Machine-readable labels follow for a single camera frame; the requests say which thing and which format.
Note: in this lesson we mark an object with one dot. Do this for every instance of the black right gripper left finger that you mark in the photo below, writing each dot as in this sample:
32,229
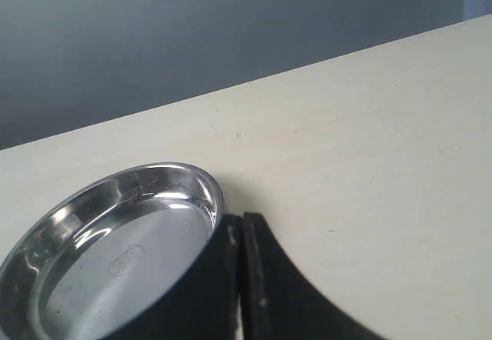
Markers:
203,303

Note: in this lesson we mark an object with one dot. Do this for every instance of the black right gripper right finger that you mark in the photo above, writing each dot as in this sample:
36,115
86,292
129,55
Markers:
277,301

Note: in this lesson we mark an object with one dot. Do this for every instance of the round stainless steel tray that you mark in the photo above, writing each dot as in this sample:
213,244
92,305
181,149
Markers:
108,252

